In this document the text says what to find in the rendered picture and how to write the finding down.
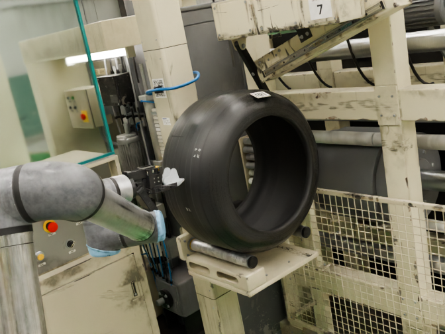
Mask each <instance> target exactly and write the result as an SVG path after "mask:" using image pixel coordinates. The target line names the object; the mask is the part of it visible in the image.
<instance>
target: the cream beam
mask: <svg viewBox="0 0 445 334"><path fill-rule="evenodd" d="M330 2H331V8H332V17H328V18H323V19H316V20H311V16H310V11H309V2H308V0H226V1H220V2H217V3H212V4H211V5H212V10H213V16H214V20H215V27H216V31H217V38H218V41H220V40H229V39H234V38H242V37H247V36H256V35H261V34H269V33H274V32H282V31H287V30H295V29H300V28H309V27H317V26H322V25H331V24H335V23H342V22H345V21H351V20H355V19H362V18H363V17H365V6H364V0H330Z"/></svg>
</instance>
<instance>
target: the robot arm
mask: <svg viewBox="0 0 445 334"><path fill-rule="evenodd" d="M158 169H159V171H158ZM183 181H184V178H179V176H178V174H177V170H176V169H175V168H172V169H171V170H170V168H165V169H164V173H163V169H162V166H161V167H157V168H156V167H155V166H151V165H147V166H142V167H138V168H136V170H133V171H130V172H129V171H124V172H123V175H119V176H113V177H110V178H105V179H101V177H100V176H99V175H98V174H97V173H96V172H95V171H93V170H92V169H90V168H88V167H86V166H83V165H81V164H75V163H71V162H56V161H42V162H30V163H26V164H23V165H18V166H12V167H8V168H2V169H0V334H47V328H46V320H45V316H44V307H43V303H42V294H41V289H40V281H39V277H38V269H37V263H36V255H35V251H34V243H33V238H32V235H33V228H32V223H36V222H40V221H47V220H66V221H71V222H82V223H83V230H84V233H85V239H86V242H87V244H86V245H87V248H88V251H89V254H90V255H91V256H93V257H106V256H113V255H116V254H119V253H120V251H121V249H125V248H127V247H134V246H138V245H145V244H149V243H158V242H160V241H163V240H164V239H165V238H166V228H165V223H164V217H163V215H162V212H161V211H159V210H158V208H157V207H156V206H155V204H154V203H153V201H152V200H151V199H150V197H149V196H148V195H149V194H159V193H162V192H164V191H168V190H172V189H174V188H176V187H178V186H179V185H180V184H181V183H182V182H183ZM134 198H136V200H137V201H138V202H139V204H140V205H141V206H142V208H143V209H141V208H139V207H138V206H137V205H135V204H133V203H131V201H132V199H134Z"/></svg>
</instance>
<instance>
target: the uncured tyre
mask: <svg viewBox="0 0 445 334"><path fill-rule="evenodd" d="M259 91H264V92H266V93H268V94H270V95H271V96H267V97H261V98H257V97H254V96H253V95H251V93H256V92H259ZM244 131H246V133H247V135H248V136H249V138H250V141H251V143H252V147H253V150H254V160H255V167H254V177H253V180H252V184H251V186H250V189H249V191H248V193H247V195H246V197H245V198H244V200H243V201H242V203H241V204H240V205H239V206H238V207H237V208H236V209H235V207H234V204H233V202H232V198H231V195H230V188H229V168H230V161H231V158H232V153H233V151H234V148H235V146H236V143H237V142H238V140H239V138H240V137H241V135H242V133H243V132H244ZM172 136H183V137H172ZM196 146H197V147H201V148H202V150H201V155H200V159H193V153H194V150H195V147H196ZM165 168H170V170H171V169H172V168H175V169H176V170H177V174H178V176H179V178H184V181H183V182H182V183H181V184H180V185H179V186H178V187H176V188H174V189H172V190H168V191H164V194H165V197H166V201H167V203H168V206H169V208H170V211H171V212H172V214H173V216H174V217H175V219H176V220H177V222H178V223H179V224H180V225H181V226H182V227H183V228H184V229H185V230H186V231H187V232H188V233H189V234H191V235H192V236H194V237H195V238H196V239H199V240H200V241H203V242H205V243H209V244H211V245H215V246H218V247H222V248H225V249H229V250H232V251H236V252H241V253H255V252H264V251H268V250H271V249H273V248H275V247H277V246H279V245H280V244H282V243H283V242H285V241H286V240H287V239H288V238H289V237H290V236H292V234H294V232H295V231H296V230H297V228H298V227H299V226H300V224H302V222H303V220H304V219H305V218H306V216H307V214H308V212H309V210H310V208H311V206H312V204H313V200H314V198H315V194H316V191H317V186H318V180H319V154H318V149H317V144H316V141H315V138H314V135H313V132H312V130H311V128H310V126H309V124H308V122H307V120H306V118H305V116H304V115H303V114H302V112H301V111H300V110H299V108H298V107H297V106H296V105H295V104H294V103H293V102H291V101H290V100H288V99H287V98H286V97H284V96H282V95H280V94H277V93H274V92H272V91H268V90H264V89H245V90H229V91H218V92H214V93H211V94H209V95H206V96H205V97H203V98H201V99H199V100H197V101H196V102H195V103H193V104H192V105H190V106H189V107H188V108H187V109H186V110H185V111H184V112H183V113H182V114H181V116H180V117H179V119H178V120H177V121H176V123H175V125H174V126H173V128H172V130H171V132H170V135H169V137H168V140H167V142H166V146H165V149H164V155H163V160H162V169H163V173H164V169H165ZM185 206H188V207H190V209H191V212H192V213H188V212H187V211H186V209H185Z"/></svg>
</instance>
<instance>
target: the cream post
mask: <svg viewBox="0 0 445 334"><path fill-rule="evenodd" d="M132 4H133V7H134V13H135V17H136V22H137V25H138V31H139V35H140V40H141V43H142V49H143V53H144V58H145V62H146V67H147V70H148V76H149V80H150V85H151V89H154V86H153V83H152V79H160V78H163V81H164V87H173V86H177V85H180V84H184V83H186V82H188V81H191V80H193V79H194V77H193V70H192V67H191V60H190V57H189V51H188V47H187V41H186V37H185V31H184V27H183V21H182V17H181V11H180V7H179V1H178V0H132ZM152 95H153V98H154V103H155V107H156V112H157V116H158V122H159V125H160V130H161V134H162V140H163V143H164V149H165V146H166V142H167V140H168V137H169V135H170V132H171V130H172V128H173V126H174V125H175V123H176V121H177V120H178V119H179V117H180V116H181V114H182V113H183V112H184V111H185V110H186V109H187V108H188V107H189V106H190V105H192V104H193V103H195V102H196V101H197V100H198V97H197V90H196V87H195V82H193V83H191V84H189V85H187V86H184V87H181V88H178V89H174V90H168V91H166V97H167V98H156V95H155V92H152ZM162 118H170V124H171V125H164V124H163V120H162ZM193 281H194V285H195V290H196V294H197V299H198V302H199V308H200V312H201V317H202V321H203V327H204V330H205V334H245V332H244V326H243V322H242V316H241V312H240V306H239V302H238V296H237V292H234V291H232V290H229V289H226V288H223V287H221V286H218V285H216V284H213V283H210V282H208V281H205V280H202V279H200V278H197V277H194V276H193Z"/></svg>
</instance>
